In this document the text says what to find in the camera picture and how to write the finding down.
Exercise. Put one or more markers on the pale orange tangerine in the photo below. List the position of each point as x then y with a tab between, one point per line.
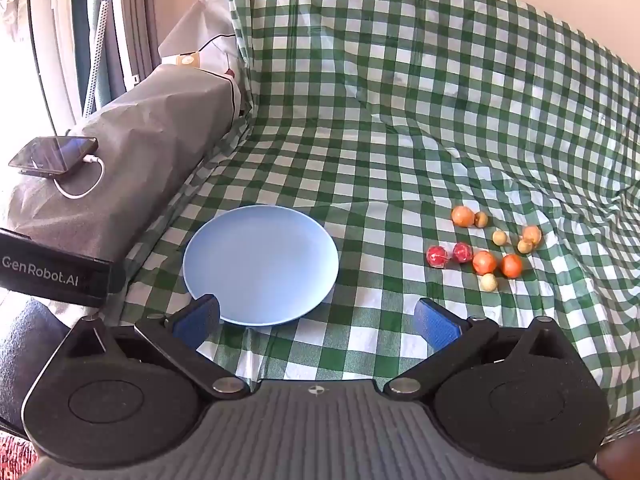
462	216
532	234

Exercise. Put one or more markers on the small tan longan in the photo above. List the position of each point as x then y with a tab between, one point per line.
499	237
524	246
488	282

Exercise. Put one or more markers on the tan label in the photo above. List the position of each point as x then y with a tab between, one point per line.
186	60

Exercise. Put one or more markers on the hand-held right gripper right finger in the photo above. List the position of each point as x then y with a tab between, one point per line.
436	324

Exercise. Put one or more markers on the black smartphone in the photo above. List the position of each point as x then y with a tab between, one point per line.
50	155

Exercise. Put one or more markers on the dark cloth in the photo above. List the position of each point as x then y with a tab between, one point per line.
25	350

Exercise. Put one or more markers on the green white checkered tablecloth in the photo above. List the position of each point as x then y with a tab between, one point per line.
400	110

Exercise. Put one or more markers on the grey window frame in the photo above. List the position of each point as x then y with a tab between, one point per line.
137	20

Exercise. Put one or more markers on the light blue plate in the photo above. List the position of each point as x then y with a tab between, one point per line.
260	265

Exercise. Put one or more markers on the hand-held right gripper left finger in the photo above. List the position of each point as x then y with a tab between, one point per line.
197	319

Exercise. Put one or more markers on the red patterned cloth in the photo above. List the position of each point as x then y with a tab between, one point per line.
15	460

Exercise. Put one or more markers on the orange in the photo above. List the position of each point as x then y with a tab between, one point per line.
481	219

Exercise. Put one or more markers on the red lychee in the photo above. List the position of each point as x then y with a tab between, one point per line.
436	256
462	252

